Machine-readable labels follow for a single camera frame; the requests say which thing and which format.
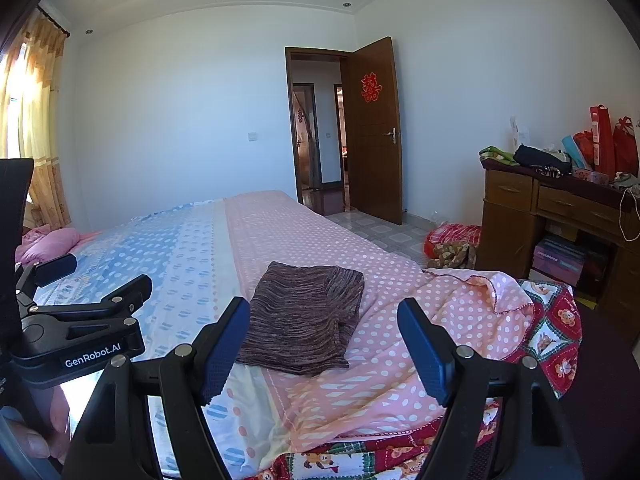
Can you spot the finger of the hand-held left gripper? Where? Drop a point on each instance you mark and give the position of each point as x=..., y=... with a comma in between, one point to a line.
x=55, y=267
x=115, y=300

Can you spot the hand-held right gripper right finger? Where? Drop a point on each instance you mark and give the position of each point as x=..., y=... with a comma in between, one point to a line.
x=425, y=355

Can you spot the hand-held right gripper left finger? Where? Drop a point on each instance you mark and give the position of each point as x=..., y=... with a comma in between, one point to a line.
x=220, y=355

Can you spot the brown knit sun-print sweater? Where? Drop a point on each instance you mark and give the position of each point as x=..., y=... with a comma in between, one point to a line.
x=295, y=320

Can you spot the person's left hand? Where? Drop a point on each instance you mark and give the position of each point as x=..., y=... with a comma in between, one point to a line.
x=32, y=442

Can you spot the folded pink blanket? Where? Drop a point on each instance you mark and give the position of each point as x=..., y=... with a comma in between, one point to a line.
x=55, y=242

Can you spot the red floral cloth bundle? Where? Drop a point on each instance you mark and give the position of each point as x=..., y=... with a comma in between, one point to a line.
x=450, y=240

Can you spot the red cartoon print quilt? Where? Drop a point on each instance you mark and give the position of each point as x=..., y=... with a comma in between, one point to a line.
x=555, y=330

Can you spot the blue pink dotted bed sheet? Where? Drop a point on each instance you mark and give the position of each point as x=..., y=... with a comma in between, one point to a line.
x=350, y=240

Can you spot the yellow patterned curtain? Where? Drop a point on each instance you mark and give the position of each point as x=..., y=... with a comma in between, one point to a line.
x=40, y=110

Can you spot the purple storage box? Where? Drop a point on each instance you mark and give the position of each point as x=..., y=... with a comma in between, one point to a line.
x=557, y=260

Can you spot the brown wooden door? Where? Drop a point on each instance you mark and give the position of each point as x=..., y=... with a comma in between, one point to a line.
x=375, y=160

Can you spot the brown wooden desk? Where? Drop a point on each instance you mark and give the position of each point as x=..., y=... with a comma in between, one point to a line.
x=565, y=205

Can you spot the green cloth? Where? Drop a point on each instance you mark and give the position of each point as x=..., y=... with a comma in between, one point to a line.
x=495, y=154

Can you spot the black cloth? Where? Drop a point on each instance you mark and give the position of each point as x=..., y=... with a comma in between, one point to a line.
x=537, y=156

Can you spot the floral tin box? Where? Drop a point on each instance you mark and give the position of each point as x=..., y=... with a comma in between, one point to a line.
x=590, y=175

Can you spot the curtain rod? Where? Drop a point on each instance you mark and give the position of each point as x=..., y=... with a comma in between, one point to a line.
x=55, y=22

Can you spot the teal box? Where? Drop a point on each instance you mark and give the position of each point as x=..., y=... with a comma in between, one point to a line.
x=574, y=152

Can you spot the small red bag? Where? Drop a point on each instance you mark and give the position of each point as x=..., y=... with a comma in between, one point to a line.
x=582, y=147

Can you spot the red paper door decoration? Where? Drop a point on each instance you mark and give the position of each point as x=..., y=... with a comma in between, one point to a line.
x=371, y=87

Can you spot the tall red gift bag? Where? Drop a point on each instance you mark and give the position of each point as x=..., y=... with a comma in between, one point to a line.
x=602, y=140

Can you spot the red plastic bag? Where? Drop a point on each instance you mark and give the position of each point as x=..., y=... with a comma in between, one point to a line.
x=625, y=145

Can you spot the dark wooden door frame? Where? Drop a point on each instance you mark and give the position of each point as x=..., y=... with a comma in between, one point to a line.
x=288, y=135

